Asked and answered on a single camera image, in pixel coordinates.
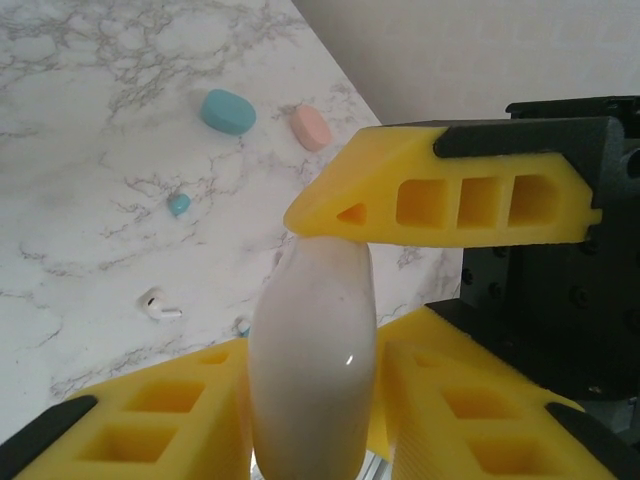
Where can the pink earbud charging case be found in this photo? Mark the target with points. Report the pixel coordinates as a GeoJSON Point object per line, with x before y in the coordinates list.
{"type": "Point", "coordinates": [310, 129]}

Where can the teal earbud charging case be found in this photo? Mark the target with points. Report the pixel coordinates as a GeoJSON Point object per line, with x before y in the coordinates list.
{"type": "Point", "coordinates": [227, 111]}

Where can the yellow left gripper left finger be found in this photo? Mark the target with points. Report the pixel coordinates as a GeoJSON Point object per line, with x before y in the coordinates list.
{"type": "Point", "coordinates": [215, 415]}

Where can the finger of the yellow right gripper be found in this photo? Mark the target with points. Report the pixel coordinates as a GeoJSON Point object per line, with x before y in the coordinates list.
{"type": "Point", "coordinates": [450, 355]}
{"type": "Point", "coordinates": [350, 175]}

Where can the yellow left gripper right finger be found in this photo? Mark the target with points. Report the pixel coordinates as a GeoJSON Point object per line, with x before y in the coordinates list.
{"type": "Point", "coordinates": [425, 440]}

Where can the white earbud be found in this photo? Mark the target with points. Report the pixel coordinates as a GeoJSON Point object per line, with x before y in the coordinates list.
{"type": "Point", "coordinates": [152, 302]}

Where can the white earbud charging case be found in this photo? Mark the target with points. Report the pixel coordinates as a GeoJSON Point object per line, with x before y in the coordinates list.
{"type": "Point", "coordinates": [310, 350]}

